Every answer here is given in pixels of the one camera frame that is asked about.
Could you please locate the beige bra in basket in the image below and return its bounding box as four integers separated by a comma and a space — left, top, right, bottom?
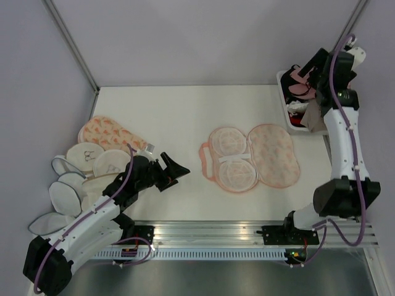
301, 99, 328, 135

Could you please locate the aluminium mounting rail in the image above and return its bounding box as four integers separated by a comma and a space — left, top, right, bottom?
135, 221, 378, 248

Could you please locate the purple cable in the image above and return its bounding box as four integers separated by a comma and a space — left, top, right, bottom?
32, 142, 155, 294
286, 33, 371, 269

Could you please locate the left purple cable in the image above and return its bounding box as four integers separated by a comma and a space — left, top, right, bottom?
32, 142, 155, 294

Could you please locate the tulip print mesh laundry bag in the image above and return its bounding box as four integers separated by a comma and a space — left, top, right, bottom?
199, 124, 301, 193

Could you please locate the white plastic basket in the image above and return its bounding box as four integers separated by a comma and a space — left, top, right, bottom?
276, 70, 330, 136

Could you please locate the grey trimmed white mesh bag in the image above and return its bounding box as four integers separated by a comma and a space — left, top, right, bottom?
27, 212, 76, 238

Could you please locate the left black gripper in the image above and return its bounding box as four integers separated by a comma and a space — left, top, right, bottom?
136, 152, 189, 192

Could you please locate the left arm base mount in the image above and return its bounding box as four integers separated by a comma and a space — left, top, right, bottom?
117, 225, 155, 245

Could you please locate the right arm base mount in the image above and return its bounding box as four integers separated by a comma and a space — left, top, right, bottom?
256, 225, 320, 246

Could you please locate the pink black bra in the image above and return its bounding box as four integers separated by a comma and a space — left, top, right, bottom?
280, 65, 316, 101

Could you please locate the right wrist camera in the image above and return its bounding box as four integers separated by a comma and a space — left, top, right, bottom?
343, 38, 367, 70

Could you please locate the white slotted cable duct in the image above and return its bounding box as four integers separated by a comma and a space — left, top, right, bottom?
91, 247, 287, 261

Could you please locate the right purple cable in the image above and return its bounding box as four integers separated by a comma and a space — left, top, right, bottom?
286, 33, 371, 269

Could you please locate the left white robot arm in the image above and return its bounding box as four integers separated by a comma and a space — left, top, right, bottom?
23, 152, 190, 295

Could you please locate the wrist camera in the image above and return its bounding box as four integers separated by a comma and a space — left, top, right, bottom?
144, 143, 155, 155
343, 38, 367, 70

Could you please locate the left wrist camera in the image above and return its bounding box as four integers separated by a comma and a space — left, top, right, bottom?
144, 143, 155, 155

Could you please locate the white round laundry bag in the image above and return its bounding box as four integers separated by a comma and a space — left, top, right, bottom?
65, 142, 104, 172
93, 149, 131, 177

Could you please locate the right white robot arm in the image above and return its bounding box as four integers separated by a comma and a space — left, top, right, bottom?
281, 48, 381, 244

